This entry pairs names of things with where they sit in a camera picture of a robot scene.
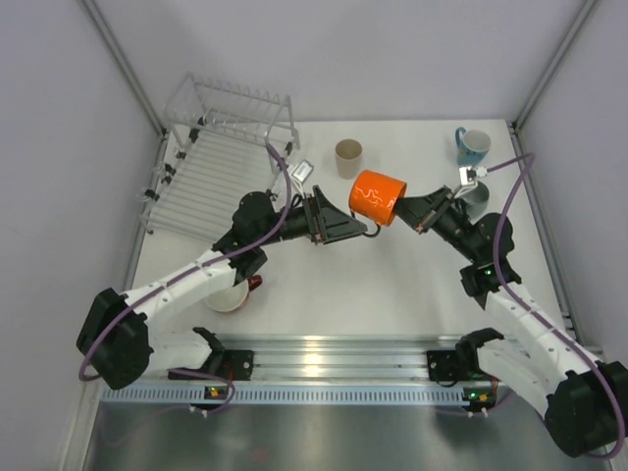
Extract silver wire dish rack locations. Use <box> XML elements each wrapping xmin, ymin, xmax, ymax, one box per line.
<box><xmin>140</xmin><ymin>72</ymin><xmax>300</xmax><ymax>242</ymax></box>

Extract beige handleless cup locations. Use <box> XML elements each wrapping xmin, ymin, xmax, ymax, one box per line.
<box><xmin>335</xmin><ymin>138</ymin><xmax>363</xmax><ymax>180</ymax></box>

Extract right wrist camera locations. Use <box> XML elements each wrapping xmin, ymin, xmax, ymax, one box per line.
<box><xmin>453</xmin><ymin>166</ymin><xmax>488</xmax><ymax>197</ymax></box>

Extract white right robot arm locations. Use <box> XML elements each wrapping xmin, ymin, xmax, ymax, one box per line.
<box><xmin>393</xmin><ymin>186</ymin><xmax>627</xmax><ymax>457</ymax></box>

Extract blue mug white interior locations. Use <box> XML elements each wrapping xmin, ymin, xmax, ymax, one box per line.
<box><xmin>454</xmin><ymin>127</ymin><xmax>492</xmax><ymax>167</ymax></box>

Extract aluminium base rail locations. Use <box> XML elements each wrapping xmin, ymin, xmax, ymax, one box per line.
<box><xmin>217</xmin><ymin>334</ymin><xmax>461</xmax><ymax>384</ymax></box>

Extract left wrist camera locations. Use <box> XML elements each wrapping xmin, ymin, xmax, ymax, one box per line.
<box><xmin>288</xmin><ymin>159</ymin><xmax>314</xmax><ymax>194</ymax></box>

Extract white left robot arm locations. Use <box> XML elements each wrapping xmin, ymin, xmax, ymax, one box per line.
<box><xmin>77</xmin><ymin>186</ymin><xmax>367</xmax><ymax>390</ymax></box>

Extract grey green speckled mug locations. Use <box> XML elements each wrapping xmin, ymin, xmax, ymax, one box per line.
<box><xmin>461</xmin><ymin>182</ymin><xmax>491</xmax><ymax>219</ymax></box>

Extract perforated grey cable duct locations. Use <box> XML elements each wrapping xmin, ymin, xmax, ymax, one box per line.
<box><xmin>101</xmin><ymin>383</ymin><xmax>495</xmax><ymax>406</ymax></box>

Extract orange mug black handle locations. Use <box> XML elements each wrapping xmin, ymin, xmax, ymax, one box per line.
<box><xmin>348</xmin><ymin>170</ymin><xmax>407</xmax><ymax>238</ymax></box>

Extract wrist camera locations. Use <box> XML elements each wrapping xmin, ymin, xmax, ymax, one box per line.
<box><xmin>288</xmin><ymin>159</ymin><xmax>314</xmax><ymax>194</ymax></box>
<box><xmin>453</xmin><ymin>166</ymin><xmax>488</xmax><ymax>197</ymax></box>

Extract red mug white interior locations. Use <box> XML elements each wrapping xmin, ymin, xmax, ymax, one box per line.
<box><xmin>204</xmin><ymin>275</ymin><xmax>263</xmax><ymax>313</ymax></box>

